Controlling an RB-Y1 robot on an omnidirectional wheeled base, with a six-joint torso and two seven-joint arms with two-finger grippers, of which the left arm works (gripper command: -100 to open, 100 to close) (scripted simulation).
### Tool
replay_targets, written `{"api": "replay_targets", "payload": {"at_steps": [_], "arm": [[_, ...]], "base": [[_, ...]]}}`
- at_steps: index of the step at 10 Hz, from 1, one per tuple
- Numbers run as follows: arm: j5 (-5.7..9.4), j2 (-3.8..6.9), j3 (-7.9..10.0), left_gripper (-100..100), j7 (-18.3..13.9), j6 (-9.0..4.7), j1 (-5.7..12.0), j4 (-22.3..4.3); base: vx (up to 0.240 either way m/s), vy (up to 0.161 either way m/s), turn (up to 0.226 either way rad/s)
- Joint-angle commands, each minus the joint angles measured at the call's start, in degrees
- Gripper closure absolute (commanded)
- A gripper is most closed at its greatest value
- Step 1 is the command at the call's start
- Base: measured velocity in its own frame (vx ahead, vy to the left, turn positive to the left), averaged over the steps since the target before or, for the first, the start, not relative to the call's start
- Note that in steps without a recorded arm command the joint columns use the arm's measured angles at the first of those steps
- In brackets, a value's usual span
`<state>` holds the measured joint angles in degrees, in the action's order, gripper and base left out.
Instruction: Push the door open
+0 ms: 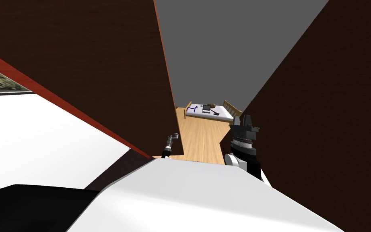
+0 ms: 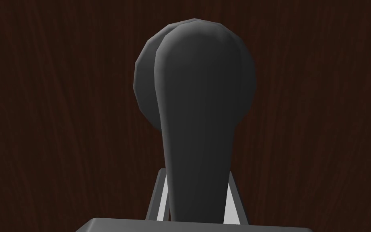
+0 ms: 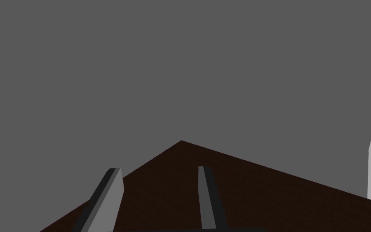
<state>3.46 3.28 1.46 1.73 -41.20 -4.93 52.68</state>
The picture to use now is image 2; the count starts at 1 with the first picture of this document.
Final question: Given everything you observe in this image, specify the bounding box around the dark grey door handle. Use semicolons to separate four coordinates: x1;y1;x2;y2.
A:
133;18;258;224

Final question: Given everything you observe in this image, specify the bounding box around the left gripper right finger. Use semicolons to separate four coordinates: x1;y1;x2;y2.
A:
223;171;249;225

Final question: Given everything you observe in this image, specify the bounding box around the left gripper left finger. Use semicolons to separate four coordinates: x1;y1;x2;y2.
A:
145;168;171;222

